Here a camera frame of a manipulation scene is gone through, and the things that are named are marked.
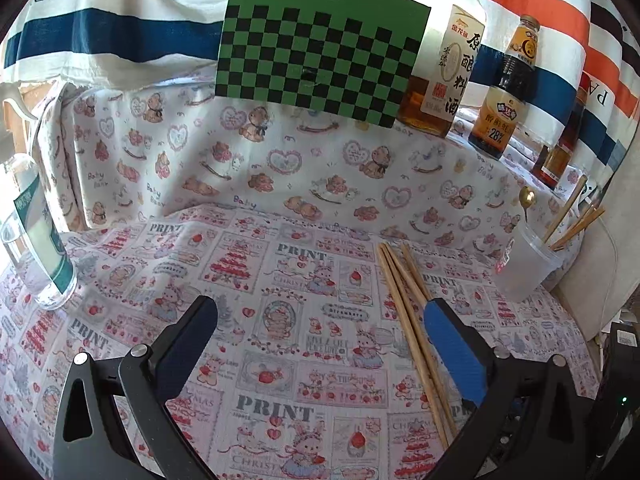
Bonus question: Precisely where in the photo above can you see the orange blue striped white cloth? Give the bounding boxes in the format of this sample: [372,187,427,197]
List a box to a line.
[0,0,640,181]

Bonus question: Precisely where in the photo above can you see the small brown glass bottle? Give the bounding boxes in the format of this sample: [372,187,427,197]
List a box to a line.
[531,144,550,182]

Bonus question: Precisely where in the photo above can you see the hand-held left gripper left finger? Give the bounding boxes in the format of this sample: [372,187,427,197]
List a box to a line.
[51,295,219,480]

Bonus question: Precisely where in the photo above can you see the bear printed white cloth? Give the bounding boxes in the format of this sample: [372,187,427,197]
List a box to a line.
[32,62,608,261]

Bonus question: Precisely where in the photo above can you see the amber cooking wine bottle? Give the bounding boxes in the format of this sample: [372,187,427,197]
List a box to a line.
[397,0,487,139]

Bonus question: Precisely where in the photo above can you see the green black checkerboard card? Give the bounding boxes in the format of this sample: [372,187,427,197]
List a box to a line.
[214,0,432,129]

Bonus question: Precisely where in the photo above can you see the white panel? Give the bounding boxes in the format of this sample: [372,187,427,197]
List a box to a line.
[557,140,640,343]

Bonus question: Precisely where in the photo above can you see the wooden shelf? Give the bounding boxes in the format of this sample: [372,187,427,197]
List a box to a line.
[0,80,58,161]

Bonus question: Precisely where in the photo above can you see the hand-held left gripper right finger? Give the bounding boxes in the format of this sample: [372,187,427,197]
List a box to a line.
[422,297,601,480]

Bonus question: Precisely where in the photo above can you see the red printed tablecloth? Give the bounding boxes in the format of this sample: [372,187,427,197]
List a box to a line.
[0,204,601,480]

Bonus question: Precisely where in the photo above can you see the gold metal spoon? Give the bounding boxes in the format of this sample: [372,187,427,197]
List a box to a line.
[518,185,537,224]

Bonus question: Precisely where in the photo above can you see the dark vinegar bottle yellow label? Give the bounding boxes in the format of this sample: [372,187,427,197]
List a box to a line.
[468,14,542,161]

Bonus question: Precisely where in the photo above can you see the clear plastic cup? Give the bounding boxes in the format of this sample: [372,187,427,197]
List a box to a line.
[492,219,569,302]

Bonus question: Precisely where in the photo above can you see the white cable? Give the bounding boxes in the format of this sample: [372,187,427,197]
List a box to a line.
[597,217,621,331]

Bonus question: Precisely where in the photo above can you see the red label sauce bottle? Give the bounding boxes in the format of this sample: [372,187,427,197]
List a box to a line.
[541,72,592,191]

